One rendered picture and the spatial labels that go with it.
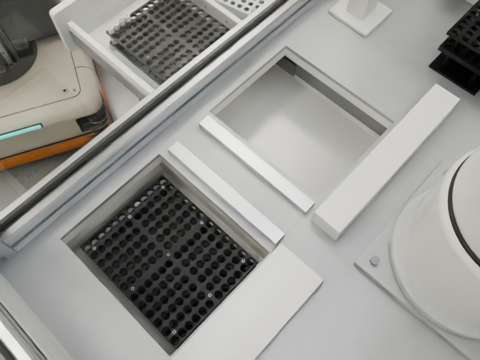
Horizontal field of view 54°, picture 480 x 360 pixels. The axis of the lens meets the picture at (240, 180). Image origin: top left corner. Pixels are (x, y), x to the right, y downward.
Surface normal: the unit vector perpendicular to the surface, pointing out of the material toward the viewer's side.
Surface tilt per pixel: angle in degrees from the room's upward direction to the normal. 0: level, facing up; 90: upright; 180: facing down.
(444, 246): 90
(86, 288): 0
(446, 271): 90
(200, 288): 0
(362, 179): 0
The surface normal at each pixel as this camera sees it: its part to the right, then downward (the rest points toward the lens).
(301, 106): 0.00, -0.44
